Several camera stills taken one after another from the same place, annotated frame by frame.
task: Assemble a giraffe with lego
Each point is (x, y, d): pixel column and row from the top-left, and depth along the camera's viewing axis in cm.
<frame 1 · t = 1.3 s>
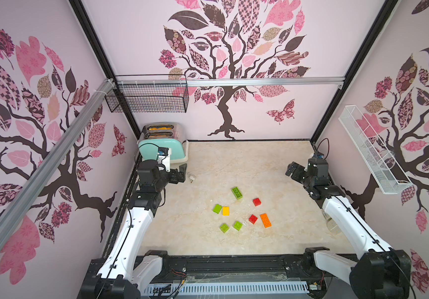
left hand: (174, 166, 78), fingers open
right hand: (295, 171, 83), fingers open
mint green toaster: (154, 135, 102), point 18 cm above the table
long green lego brick: (237, 192, 97), point 2 cm above the table
small green lego brick: (217, 208, 92), on the table
yellow lego brick: (226, 211, 92), on the table
red lego brick upper: (257, 202, 94), point 2 cm above the table
red lego brick lower: (252, 218, 88), point 2 cm above the table
orange lego brick: (265, 220, 87), point 2 cm above the table
green lego brick lower left: (224, 228, 85), on the table
green lego brick lower right: (237, 225, 87), on the table

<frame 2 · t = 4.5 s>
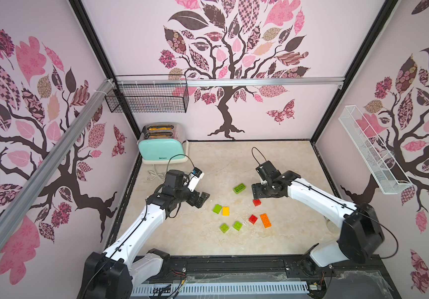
left hand: (198, 193, 82), fingers open
right hand: (261, 194, 85), fingers open
long green lego brick: (239, 188, 99), on the table
the other named things where they were.

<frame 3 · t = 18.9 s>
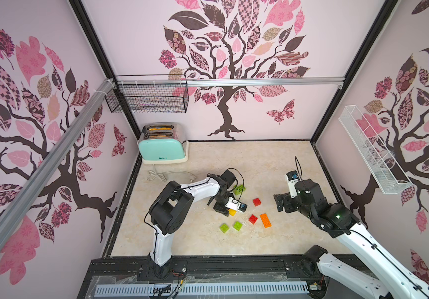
left hand: (225, 208, 91), fingers open
right hand: (286, 196, 74), fingers open
yellow lego brick: (232, 212, 89), point 3 cm above the table
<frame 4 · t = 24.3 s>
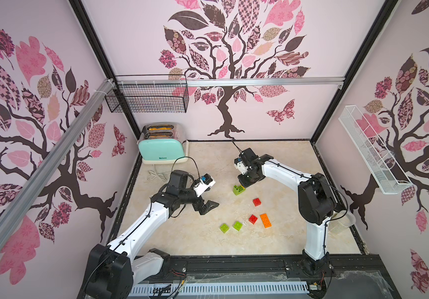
left hand: (210, 199, 79), fingers open
right hand: (244, 183, 93), fingers closed
clear plastic cup: (340, 221, 77), point 11 cm above the table
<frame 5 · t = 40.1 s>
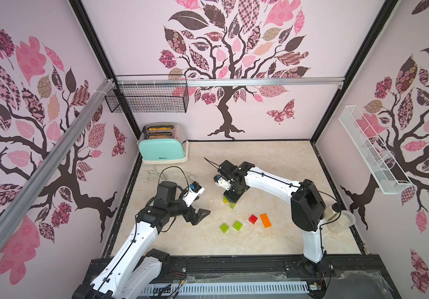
left hand: (200, 208, 76), fingers open
right hand: (234, 198, 87), fingers open
long green lego brick: (232, 205, 97), on the table
